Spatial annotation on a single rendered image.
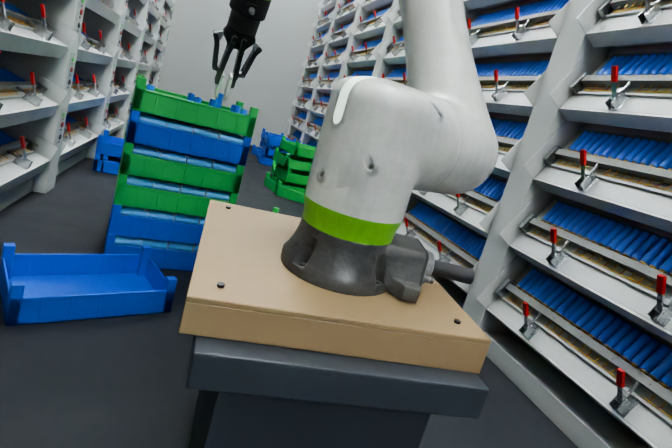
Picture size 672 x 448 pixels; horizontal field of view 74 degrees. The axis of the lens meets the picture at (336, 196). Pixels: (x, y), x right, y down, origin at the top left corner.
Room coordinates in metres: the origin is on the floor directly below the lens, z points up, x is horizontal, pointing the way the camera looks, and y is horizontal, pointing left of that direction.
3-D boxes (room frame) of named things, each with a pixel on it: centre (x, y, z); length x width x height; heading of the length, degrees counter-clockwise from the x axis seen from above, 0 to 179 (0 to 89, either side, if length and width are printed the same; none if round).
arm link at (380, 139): (0.57, -0.03, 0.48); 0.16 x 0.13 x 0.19; 132
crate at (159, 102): (1.22, 0.44, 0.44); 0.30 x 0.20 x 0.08; 117
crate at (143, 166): (1.22, 0.44, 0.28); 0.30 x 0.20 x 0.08; 117
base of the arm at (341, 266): (0.57, -0.08, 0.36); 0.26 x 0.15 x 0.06; 96
